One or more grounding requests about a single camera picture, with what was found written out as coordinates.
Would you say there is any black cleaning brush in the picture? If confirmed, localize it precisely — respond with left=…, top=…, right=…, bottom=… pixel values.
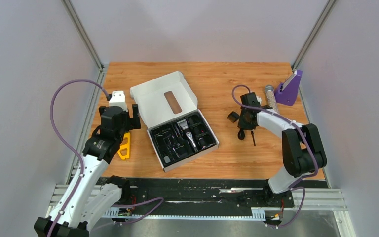
left=251, top=130, right=256, bottom=146

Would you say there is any black clipper guard comb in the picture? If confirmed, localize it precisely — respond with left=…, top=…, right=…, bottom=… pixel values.
left=227, top=111, right=240, bottom=123

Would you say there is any black silver hair clipper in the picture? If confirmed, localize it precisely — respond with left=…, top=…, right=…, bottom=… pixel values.
left=177, top=119, right=198, bottom=152

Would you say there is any small clear oil bottle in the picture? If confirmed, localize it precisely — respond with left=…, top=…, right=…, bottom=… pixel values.
left=163, top=156, right=171, bottom=163

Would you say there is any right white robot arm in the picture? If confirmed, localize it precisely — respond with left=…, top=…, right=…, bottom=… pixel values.
left=236, top=92, right=327, bottom=206

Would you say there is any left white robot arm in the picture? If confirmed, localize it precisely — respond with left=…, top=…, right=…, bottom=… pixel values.
left=34, top=104, right=141, bottom=237

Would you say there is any yellow plastic triangle toy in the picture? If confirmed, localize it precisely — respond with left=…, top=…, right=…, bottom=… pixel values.
left=117, top=132, right=131, bottom=160

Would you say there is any white box with black tray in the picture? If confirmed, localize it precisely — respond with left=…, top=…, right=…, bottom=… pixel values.
left=130, top=71, right=220, bottom=172

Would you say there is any glittery silver cylinder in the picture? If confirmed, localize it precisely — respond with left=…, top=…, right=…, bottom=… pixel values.
left=264, top=84, right=280, bottom=114

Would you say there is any purple wedge stand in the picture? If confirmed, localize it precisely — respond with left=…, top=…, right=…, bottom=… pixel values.
left=274, top=70, right=303, bottom=106

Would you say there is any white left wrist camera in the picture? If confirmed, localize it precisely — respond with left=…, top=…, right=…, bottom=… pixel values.
left=109, top=90, right=128, bottom=112

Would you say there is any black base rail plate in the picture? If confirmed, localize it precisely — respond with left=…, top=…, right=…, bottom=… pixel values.
left=96, top=177, right=329, bottom=218

